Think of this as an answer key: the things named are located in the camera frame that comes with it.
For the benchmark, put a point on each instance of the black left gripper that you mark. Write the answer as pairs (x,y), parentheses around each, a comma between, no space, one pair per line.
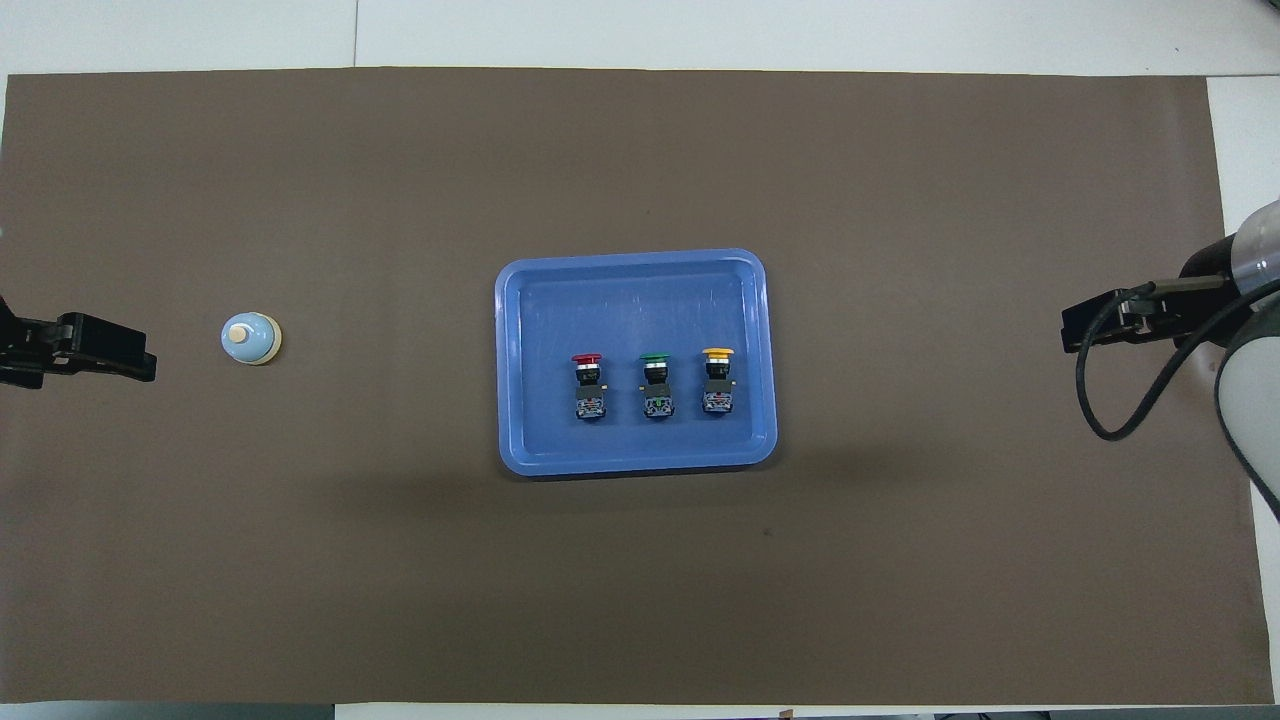
(85,338)

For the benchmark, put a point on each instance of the light blue call bell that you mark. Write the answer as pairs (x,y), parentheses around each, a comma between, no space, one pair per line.
(248,340)

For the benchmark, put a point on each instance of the red push button switch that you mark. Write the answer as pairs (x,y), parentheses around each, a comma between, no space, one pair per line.
(589,390)

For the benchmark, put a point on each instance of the blue plastic tray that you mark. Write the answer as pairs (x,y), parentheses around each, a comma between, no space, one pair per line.
(620,300)

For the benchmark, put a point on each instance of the yellow push button switch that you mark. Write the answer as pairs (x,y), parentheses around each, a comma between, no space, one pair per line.
(719,385)

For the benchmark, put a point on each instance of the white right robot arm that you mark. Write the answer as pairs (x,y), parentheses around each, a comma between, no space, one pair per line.
(1250,400)

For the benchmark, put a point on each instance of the brown table mat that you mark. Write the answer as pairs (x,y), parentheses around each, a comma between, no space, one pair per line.
(300,550)

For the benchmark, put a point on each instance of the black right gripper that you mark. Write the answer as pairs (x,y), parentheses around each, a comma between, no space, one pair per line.
(1110,315)

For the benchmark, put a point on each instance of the green push button switch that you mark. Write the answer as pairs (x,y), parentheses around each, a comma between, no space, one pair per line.
(657,388)

